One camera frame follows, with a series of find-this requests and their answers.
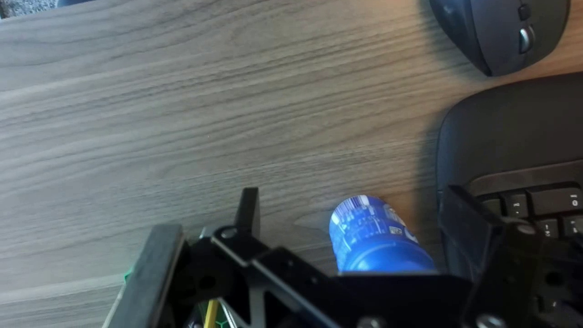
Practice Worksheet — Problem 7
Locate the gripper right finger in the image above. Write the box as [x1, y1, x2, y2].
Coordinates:
[448, 186, 546, 328]

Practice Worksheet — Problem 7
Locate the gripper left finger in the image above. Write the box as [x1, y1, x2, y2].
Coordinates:
[102, 224, 184, 328]

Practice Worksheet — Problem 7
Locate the blue gum bottle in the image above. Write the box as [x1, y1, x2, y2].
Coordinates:
[328, 195, 437, 274]

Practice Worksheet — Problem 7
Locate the yellow pencil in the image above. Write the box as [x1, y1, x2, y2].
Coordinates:
[202, 299, 218, 328]

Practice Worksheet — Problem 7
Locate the black ergonomic keyboard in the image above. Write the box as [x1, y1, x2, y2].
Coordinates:
[435, 73, 583, 279]

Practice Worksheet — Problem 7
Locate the black computer mouse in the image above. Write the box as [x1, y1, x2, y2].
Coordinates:
[428, 0, 574, 77]

